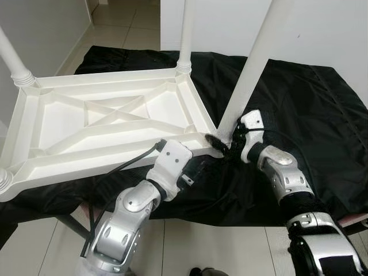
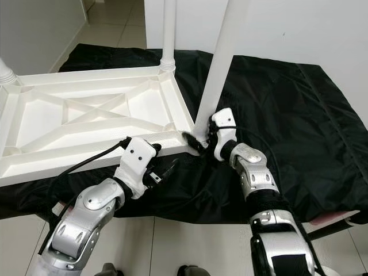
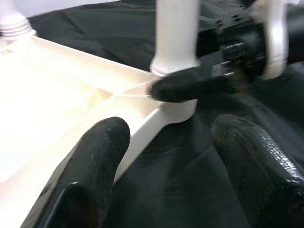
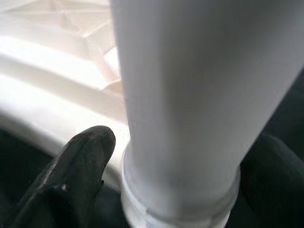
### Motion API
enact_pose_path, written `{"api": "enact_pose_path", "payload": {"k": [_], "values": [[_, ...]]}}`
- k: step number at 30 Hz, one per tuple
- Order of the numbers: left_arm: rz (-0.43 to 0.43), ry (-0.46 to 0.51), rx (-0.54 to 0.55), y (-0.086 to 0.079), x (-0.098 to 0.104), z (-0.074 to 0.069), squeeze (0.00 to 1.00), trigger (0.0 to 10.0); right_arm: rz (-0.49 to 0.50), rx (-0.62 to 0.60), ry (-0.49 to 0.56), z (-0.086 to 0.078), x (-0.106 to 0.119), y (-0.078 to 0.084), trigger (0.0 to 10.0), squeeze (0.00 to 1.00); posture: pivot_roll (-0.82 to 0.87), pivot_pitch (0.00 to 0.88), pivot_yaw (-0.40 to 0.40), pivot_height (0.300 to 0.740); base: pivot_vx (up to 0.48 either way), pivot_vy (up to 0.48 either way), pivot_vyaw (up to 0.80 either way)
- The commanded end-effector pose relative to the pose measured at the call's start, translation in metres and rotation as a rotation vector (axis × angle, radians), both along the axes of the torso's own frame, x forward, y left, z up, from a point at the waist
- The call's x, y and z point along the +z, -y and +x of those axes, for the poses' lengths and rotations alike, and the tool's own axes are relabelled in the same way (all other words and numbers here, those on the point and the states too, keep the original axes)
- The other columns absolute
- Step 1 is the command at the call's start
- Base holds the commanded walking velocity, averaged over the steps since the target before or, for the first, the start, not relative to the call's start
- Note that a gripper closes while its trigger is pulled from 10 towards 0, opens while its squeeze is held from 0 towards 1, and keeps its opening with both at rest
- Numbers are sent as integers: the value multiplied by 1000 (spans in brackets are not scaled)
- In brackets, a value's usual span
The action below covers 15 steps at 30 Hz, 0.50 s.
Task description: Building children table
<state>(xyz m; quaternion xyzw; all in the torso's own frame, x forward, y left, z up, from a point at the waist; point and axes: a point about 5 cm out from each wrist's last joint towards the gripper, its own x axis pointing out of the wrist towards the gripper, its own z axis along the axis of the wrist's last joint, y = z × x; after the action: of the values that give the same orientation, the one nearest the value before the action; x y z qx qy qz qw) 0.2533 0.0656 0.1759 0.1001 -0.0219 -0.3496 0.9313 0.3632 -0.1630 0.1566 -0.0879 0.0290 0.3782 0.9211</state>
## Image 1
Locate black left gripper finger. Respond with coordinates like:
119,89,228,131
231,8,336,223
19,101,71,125
191,156,214,179

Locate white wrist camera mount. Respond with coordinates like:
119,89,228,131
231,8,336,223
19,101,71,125
145,140,193,202
239,109,266,164

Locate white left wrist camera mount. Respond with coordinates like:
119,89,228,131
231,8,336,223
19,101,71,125
145,140,193,202

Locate white plastic children table top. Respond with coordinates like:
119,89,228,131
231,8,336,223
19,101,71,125
0,68,225,202

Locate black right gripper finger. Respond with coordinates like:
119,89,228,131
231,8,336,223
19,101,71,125
204,133,231,156

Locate dark robot right foot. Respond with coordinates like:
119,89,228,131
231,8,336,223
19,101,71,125
190,266,228,276

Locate black cloth table cover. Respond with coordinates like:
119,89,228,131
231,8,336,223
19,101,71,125
0,46,368,248

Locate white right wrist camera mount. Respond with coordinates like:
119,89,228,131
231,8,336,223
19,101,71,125
239,109,266,164

